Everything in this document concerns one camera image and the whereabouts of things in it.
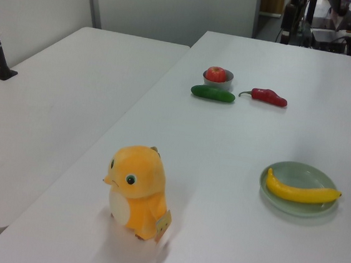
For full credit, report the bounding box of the green plastic plate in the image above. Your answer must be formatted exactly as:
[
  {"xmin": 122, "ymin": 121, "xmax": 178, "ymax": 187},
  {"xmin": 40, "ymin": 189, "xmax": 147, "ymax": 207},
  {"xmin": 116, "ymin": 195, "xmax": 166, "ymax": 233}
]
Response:
[{"xmin": 256, "ymin": 158, "xmax": 342, "ymax": 220}]

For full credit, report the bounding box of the yellow banana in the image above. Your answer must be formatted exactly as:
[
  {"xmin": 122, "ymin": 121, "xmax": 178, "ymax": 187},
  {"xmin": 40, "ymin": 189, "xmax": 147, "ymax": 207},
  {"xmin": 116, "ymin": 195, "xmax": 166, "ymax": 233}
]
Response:
[{"xmin": 264, "ymin": 167, "xmax": 345, "ymax": 208}]

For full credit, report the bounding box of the black electronics box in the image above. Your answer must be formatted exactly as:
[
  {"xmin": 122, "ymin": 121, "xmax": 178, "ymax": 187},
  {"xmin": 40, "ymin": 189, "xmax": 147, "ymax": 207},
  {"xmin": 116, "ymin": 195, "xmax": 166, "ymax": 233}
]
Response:
[{"xmin": 309, "ymin": 26, "xmax": 351, "ymax": 56}]

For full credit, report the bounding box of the green cucumber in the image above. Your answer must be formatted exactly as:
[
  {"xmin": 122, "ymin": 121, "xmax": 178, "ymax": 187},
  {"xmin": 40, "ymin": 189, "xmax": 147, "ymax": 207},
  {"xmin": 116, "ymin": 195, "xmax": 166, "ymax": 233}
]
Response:
[{"xmin": 189, "ymin": 84, "xmax": 237, "ymax": 105}]

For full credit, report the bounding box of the orange plush toy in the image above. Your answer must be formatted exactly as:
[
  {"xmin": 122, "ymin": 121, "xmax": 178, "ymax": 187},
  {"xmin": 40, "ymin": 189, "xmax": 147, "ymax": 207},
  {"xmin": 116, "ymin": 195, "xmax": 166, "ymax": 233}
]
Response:
[{"xmin": 96, "ymin": 141, "xmax": 180, "ymax": 244}]

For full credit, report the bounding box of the red chili pepper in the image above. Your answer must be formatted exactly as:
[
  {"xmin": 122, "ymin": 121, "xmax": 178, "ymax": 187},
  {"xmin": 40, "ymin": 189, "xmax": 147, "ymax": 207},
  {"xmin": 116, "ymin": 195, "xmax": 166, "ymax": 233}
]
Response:
[{"xmin": 237, "ymin": 86, "xmax": 290, "ymax": 109}]

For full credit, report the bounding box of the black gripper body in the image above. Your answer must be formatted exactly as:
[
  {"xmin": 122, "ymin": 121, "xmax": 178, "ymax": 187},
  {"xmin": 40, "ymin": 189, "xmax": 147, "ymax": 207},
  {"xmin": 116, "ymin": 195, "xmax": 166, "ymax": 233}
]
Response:
[{"xmin": 280, "ymin": 3, "xmax": 302, "ymax": 34}]

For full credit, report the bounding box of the cardboard toy tag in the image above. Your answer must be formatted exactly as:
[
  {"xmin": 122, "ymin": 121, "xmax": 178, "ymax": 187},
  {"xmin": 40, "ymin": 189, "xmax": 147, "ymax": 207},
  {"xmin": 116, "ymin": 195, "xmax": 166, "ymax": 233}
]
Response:
[{"xmin": 153, "ymin": 209, "xmax": 175, "ymax": 244}]

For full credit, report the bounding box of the red apple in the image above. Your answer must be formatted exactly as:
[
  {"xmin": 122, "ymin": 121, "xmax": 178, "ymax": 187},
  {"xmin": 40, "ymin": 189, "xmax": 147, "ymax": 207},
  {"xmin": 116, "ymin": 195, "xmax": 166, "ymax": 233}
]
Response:
[{"xmin": 205, "ymin": 65, "xmax": 227, "ymax": 84}]

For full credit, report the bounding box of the small grey bowl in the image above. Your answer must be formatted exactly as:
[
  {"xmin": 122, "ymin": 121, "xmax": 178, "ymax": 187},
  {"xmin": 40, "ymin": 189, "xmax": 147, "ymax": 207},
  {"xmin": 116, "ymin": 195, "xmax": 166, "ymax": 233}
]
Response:
[{"xmin": 201, "ymin": 67, "xmax": 235, "ymax": 94}]

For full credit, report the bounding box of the wooden cabinet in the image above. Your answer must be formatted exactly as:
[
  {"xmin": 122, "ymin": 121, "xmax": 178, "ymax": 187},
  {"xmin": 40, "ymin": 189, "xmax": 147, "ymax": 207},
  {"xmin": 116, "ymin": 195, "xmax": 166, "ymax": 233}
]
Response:
[{"xmin": 258, "ymin": 0, "xmax": 286, "ymax": 18}]

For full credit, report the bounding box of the white side table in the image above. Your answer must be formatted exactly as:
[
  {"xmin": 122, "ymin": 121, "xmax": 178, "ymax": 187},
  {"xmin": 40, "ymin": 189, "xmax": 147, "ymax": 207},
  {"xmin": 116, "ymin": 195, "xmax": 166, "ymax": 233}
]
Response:
[{"xmin": 0, "ymin": 17, "xmax": 192, "ymax": 252}]

